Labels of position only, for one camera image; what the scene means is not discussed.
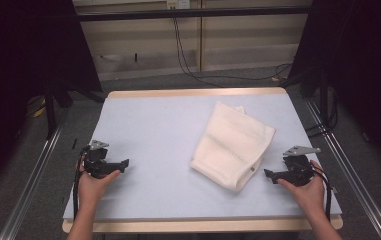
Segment person's right hand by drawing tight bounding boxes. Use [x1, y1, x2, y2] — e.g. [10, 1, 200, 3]
[276, 159, 327, 218]

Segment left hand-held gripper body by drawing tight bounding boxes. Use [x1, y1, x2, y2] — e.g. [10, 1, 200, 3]
[82, 139, 123, 179]

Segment person's left hand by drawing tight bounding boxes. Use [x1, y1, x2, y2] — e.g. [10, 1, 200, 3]
[77, 159, 122, 209]

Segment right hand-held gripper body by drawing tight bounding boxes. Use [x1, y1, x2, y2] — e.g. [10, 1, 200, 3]
[282, 145, 322, 187]

